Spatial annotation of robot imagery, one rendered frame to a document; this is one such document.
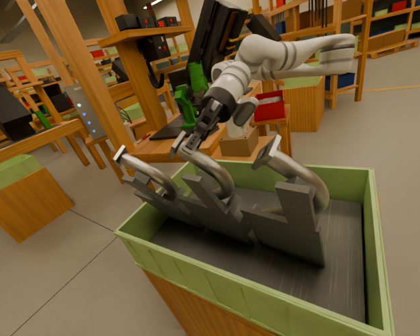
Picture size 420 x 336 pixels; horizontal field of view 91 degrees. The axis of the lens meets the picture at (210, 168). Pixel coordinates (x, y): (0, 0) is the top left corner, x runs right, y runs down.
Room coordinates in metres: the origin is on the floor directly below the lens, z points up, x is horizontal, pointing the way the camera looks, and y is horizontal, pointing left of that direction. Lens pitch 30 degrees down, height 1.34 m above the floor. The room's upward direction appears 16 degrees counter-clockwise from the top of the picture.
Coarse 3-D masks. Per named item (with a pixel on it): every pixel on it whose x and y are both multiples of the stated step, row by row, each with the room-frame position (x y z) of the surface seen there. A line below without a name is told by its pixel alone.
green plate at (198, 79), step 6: (192, 66) 1.70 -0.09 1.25; (198, 66) 1.68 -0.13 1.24; (192, 72) 1.70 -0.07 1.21; (198, 72) 1.67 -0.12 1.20; (192, 78) 1.69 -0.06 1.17; (198, 78) 1.67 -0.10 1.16; (204, 78) 1.65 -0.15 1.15; (192, 84) 1.69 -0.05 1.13; (198, 84) 1.66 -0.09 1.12; (204, 84) 1.63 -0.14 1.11; (198, 90) 1.66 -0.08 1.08
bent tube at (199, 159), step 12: (180, 144) 0.36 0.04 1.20; (180, 156) 0.36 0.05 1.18; (192, 156) 0.35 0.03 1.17; (204, 156) 0.35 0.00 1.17; (204, 168) 0.34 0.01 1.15; (216, 168) 0.34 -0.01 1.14; (216, 180) 0.34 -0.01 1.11; (228, 180) 0.34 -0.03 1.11; (216, 192) 0.39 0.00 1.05; (228, 192) 0.35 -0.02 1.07
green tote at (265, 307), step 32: (224, 160) 0.69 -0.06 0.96; (352, 192) 0.43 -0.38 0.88; (128, 224) 0.49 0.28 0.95; (160, 224) 0.57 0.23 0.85; (160, 256) 0.36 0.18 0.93; (384, 256) 0.20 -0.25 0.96; (192, 288) 0.32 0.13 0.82; (224, 288) 0.25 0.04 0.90; (256, 288) 0.20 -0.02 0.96; (384, 288) 0.15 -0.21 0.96; (256, 320) 0.22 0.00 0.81; (288, 320) 0.17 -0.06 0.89; (320, 320) 0.14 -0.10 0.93; (352, 320) 0.12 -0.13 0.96; (384, 320) 0.11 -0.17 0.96
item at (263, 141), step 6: (258, 138) 1.03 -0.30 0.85; (264, 138) 1.00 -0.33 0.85; (270, 138) 0.98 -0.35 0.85; (258, 144) 0.96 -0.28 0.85; (264, 144) 0.94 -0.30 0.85; (216, 150) 1.03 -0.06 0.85; (258, 150) 0.89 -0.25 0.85; (210, 156) 0.98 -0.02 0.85; (216, 156) 0.96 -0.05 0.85; (252, 156) 0.85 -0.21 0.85
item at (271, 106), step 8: (256, 96) 1.63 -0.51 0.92; (264, 96) 1.66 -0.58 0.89; (272, 96) 1.63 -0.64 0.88; (280, 96) 1.58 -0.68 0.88; (264, 104) 1.37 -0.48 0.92; (272, 104) 1.35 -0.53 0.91; (280, 104) 1.33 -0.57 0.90; (256, 112) 1.40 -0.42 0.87; (264, 112) 1.38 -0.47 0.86; (272, 112) 1.36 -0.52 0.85; (280, 112) 1.34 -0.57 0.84; (256, 120) 1.40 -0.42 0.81; (264, 120) 1.38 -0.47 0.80
